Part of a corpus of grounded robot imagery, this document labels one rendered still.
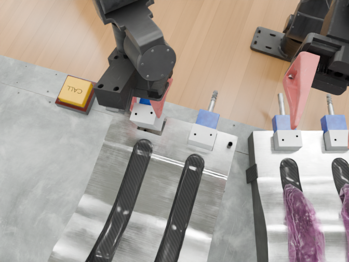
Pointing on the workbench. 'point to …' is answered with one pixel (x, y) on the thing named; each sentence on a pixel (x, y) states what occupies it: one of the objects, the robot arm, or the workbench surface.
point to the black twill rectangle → (252, 173)
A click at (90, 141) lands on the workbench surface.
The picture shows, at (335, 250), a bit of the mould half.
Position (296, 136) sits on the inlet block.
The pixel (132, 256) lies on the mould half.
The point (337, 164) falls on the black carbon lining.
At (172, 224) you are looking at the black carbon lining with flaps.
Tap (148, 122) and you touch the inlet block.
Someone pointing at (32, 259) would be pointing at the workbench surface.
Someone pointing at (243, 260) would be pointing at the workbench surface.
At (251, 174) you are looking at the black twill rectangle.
